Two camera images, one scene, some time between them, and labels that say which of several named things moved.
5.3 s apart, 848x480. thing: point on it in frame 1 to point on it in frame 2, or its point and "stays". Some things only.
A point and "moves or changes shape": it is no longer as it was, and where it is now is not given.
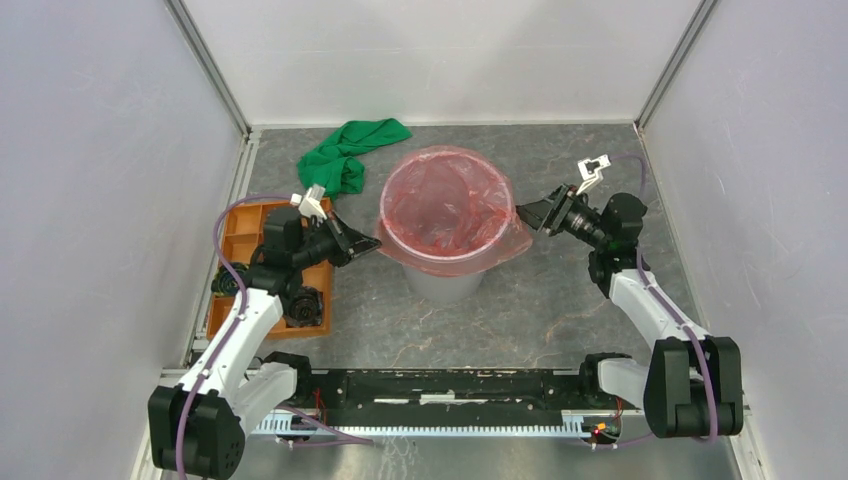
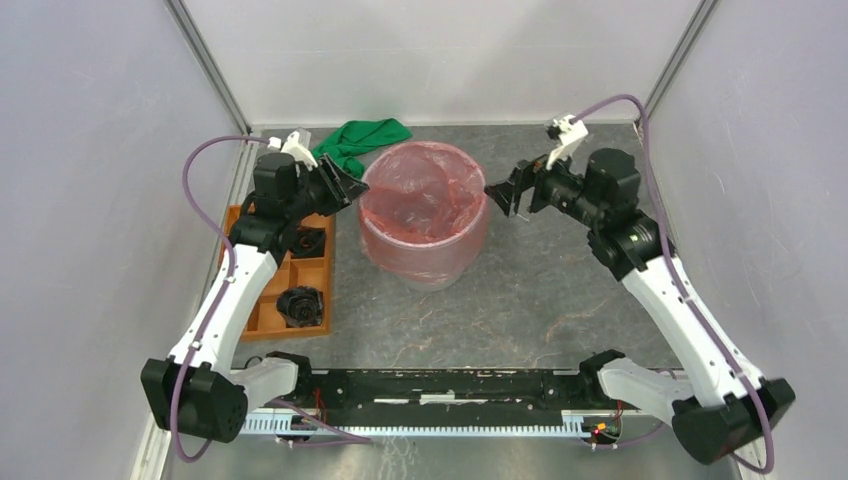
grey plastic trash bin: [443, 289] to [424, 215]
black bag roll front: [306, 308] stays
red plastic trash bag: [449, 211] moves or changes shape
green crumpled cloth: [333, 165] stays
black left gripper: [348, 243] to [343, 189]
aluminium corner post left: [191, 32] stays
